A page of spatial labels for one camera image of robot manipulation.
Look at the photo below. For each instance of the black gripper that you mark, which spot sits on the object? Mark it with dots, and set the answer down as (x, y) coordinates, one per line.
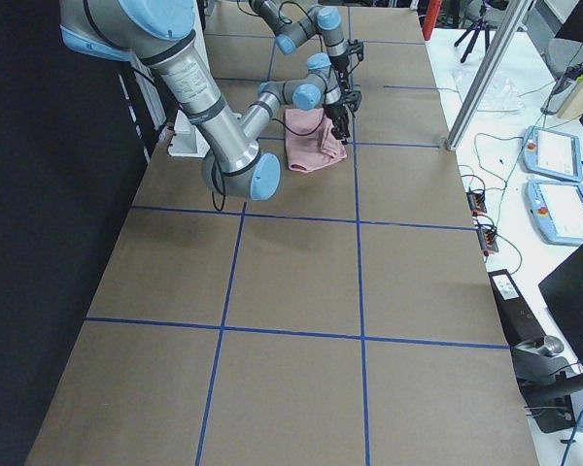
(340, 67)
(334, 110)

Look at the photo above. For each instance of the pink Snoopy t-shirt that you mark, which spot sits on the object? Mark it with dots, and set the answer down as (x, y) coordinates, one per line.
(309, 142)

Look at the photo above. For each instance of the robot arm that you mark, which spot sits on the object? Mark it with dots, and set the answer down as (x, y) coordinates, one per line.
(317, 20)
(162, 34)

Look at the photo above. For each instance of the blue tape grid lines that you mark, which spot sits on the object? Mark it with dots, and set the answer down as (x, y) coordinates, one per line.
(359, 242)

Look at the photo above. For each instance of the left orange port hub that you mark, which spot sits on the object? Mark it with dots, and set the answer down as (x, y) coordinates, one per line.
(476, 200)

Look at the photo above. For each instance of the orange port hub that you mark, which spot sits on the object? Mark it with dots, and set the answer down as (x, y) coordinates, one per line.
(487, 238)
(476, 200)

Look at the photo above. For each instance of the clear bag with paper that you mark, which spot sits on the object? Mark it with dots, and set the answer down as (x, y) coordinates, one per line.
(501, 94)

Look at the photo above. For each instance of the right orange port hub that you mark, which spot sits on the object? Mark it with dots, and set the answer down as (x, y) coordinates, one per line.
(487, 238)

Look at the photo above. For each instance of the brown paper table cover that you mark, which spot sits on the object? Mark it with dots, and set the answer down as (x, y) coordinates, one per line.
(296, 291)

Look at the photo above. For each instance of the grey teach pendant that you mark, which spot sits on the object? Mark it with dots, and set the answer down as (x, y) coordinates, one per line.
(552, 154)
(557, 211)

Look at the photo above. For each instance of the black box with label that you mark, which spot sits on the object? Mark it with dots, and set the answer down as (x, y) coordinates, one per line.
(517, 319)

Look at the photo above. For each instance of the black monitor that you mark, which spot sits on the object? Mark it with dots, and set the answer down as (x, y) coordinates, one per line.
(562, 291)

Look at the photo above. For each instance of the black metal stand base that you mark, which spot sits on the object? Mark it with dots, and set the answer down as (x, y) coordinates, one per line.
(551, 387)

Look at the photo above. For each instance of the black camera tripod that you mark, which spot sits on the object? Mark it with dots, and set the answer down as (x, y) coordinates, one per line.
(478, 27)

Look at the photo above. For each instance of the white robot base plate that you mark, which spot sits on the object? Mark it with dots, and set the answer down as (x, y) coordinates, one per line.
(186, 140)

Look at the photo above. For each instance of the aluminium frame post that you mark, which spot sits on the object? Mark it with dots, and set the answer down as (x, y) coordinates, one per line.
(503, 36)

